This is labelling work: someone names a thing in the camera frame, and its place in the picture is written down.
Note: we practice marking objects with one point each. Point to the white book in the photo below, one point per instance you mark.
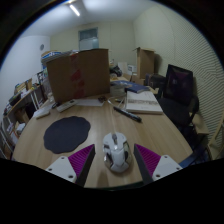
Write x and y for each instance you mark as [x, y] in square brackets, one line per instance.
[142, 102]

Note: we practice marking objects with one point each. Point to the dark bag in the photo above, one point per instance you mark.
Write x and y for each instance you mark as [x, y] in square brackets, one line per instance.
[155, 80]

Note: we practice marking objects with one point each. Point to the blue book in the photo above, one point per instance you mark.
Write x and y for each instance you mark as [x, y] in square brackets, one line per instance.
[133, 87]

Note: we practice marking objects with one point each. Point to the dark grey scalloped mouse pad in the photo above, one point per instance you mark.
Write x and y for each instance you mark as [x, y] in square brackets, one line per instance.
[66, 133]

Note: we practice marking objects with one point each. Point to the black office chair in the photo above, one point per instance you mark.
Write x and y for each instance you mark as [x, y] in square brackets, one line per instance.
[179, 93]

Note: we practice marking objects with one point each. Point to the white and grey computer mouse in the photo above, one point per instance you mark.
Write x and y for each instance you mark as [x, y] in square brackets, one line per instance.
[116, 156]

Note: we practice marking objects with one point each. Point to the round wall clock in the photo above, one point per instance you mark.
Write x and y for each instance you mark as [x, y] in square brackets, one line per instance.
[42, 47]

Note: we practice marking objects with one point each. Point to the cluttered shelf unit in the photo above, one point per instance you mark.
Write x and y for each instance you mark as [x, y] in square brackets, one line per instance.
[18, 106]

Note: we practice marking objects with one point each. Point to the small flat white box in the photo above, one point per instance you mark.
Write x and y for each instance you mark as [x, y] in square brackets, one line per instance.
[42, 113]

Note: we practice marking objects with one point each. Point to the black marker pen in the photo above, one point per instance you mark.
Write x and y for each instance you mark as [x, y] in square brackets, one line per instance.
[127, 114]

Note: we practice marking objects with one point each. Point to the tall open cardboard box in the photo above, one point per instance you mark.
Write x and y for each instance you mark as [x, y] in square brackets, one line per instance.
[145, 63]

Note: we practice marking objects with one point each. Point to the white paper sheet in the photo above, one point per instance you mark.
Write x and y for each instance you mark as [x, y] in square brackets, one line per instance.
[89, 102]

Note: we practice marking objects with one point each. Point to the white remote control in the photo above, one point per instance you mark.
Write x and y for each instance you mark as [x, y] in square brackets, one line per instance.
[66, 105]

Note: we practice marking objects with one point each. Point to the long ceiling light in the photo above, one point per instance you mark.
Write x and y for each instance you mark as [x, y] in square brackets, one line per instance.
[74, 10]

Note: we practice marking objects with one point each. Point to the large brown cardboard box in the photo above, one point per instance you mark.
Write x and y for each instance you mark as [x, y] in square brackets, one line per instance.
[80, 75]

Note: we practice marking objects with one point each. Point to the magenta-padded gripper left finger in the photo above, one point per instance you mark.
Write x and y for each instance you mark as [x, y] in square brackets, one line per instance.
[81, 158]

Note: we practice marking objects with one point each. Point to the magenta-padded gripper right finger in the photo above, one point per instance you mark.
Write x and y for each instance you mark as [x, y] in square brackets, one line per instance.
[149, 158]

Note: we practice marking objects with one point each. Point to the blue and white box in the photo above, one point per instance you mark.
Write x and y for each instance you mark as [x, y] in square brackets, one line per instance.
[50, 56]

